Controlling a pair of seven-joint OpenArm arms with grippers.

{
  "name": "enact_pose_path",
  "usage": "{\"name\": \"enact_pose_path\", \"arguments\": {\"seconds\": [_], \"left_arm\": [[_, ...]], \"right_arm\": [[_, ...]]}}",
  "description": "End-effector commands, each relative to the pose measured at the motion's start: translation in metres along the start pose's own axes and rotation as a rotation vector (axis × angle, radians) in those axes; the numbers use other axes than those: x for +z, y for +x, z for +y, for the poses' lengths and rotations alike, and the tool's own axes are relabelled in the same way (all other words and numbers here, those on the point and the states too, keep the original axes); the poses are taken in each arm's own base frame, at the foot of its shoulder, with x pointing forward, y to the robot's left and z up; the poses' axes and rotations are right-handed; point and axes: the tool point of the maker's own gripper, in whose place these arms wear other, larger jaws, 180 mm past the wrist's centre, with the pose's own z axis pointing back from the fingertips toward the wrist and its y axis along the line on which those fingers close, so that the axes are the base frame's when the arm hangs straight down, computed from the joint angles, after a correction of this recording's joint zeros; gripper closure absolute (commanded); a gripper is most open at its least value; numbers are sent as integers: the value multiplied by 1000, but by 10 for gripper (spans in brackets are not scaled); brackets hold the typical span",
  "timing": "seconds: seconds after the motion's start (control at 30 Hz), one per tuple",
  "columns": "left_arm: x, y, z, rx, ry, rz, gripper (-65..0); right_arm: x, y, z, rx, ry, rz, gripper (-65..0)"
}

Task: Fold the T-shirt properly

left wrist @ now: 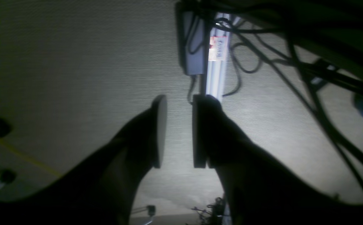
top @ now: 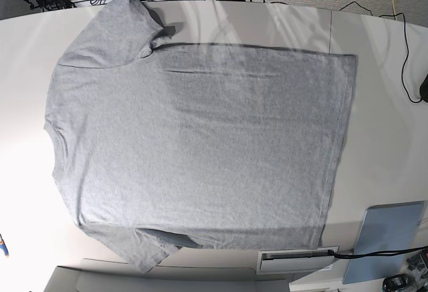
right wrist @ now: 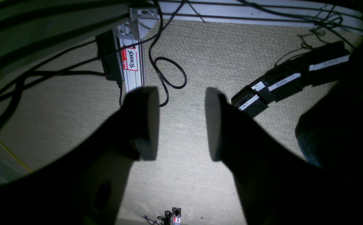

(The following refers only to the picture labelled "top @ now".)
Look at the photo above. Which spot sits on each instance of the grey T-shirt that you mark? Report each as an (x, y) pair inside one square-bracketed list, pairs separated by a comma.
[(161, 145)]

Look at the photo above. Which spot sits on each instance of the blue-grey flat board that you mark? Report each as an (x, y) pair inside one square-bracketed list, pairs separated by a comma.
[(385, 227)]

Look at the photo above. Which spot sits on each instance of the black round object right edge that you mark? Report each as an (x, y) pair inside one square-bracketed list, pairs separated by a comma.
[(423, 90)]

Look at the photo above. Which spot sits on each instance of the black device bottom right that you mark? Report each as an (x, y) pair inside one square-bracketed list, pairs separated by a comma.
[(398, 282)]

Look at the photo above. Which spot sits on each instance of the blue orange tool left edge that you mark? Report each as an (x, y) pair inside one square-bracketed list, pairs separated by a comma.
[(3, 247)]

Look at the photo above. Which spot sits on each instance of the white cable grommet tray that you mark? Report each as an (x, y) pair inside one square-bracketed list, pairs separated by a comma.
[(295, 261)]

